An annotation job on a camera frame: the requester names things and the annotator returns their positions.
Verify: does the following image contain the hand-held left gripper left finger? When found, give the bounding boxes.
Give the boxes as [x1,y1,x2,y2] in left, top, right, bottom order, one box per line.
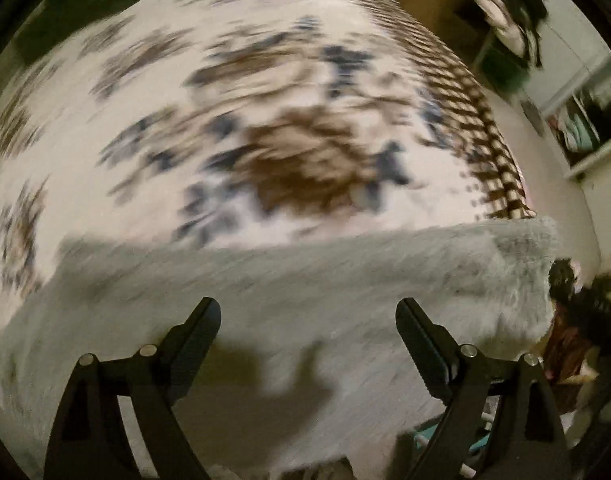
[44,297,221,480]

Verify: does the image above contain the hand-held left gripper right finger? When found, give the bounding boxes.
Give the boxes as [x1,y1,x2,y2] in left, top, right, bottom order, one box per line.
[395,297,571,480]

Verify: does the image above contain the grey fluffy blanket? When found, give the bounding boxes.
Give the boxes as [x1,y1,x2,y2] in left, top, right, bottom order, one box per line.
[0,217,561,480]

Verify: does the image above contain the dark clothes pile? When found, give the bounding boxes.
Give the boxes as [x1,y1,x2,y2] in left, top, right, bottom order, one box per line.
[545,257,611,411]

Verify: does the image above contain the brown and blue printed blanket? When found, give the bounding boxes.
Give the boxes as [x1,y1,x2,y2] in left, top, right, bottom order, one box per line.
[0,0,536,411]

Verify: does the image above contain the white open shelf unit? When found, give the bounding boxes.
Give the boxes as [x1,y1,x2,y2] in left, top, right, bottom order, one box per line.
[540,55,611,181]

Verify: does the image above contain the hanging dark and white clothes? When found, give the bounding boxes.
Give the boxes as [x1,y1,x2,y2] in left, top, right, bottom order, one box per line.
[435,0,551,68]

